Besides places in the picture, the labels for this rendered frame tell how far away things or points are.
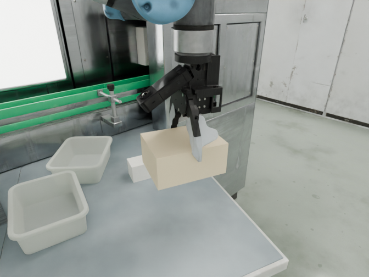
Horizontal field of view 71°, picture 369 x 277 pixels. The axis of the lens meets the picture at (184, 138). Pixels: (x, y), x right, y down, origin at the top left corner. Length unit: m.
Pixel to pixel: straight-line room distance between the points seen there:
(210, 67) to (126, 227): 0.46
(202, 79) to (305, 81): 3.27
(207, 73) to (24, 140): 0.75
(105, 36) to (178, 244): 1.00
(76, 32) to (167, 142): 0.85
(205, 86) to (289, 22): 3.32
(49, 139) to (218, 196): 0.66
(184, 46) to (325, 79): 3.25
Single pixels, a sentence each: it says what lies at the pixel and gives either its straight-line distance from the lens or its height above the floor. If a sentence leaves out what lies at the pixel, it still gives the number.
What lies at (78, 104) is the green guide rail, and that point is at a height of 0.93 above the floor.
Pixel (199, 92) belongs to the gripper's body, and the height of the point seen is 1.12.
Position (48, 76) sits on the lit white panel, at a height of 1.01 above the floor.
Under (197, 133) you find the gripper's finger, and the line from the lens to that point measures 0.50.
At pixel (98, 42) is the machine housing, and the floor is 1.12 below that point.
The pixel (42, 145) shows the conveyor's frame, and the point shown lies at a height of 0.81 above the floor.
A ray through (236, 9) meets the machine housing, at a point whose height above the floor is 1.26.
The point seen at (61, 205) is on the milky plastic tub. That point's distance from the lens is 0.85.
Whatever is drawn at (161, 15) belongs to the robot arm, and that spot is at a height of 1.26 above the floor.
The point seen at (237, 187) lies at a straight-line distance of 1.87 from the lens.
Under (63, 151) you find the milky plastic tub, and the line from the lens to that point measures 1.02.
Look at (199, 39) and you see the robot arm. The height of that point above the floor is 1.22.
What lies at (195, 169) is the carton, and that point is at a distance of 0.54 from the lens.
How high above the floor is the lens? 1.27
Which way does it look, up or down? 27 degrees down
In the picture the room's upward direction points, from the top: straight up
